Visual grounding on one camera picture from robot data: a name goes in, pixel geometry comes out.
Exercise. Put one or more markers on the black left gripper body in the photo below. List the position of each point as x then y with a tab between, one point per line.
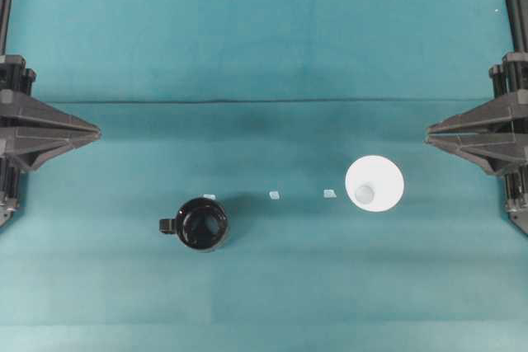
17	77

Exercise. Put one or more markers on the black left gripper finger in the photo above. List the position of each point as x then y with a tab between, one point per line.
21	107
28	151

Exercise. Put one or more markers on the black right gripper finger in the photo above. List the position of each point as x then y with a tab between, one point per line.
495	154
481	118

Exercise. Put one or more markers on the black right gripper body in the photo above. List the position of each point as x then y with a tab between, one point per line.
510	76

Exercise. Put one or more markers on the black plastic cup holder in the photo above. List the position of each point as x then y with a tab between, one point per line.
200	224

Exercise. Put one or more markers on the right tape marker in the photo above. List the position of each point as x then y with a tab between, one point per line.
329	194

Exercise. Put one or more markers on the teal table cloth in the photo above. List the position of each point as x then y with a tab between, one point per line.
237	98

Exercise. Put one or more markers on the black right frame rail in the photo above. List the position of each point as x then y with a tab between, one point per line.
517	14

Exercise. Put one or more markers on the black frame rail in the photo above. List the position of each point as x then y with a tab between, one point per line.
517	14
5	9

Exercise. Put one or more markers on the black left frame rail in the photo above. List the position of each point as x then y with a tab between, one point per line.
5	9

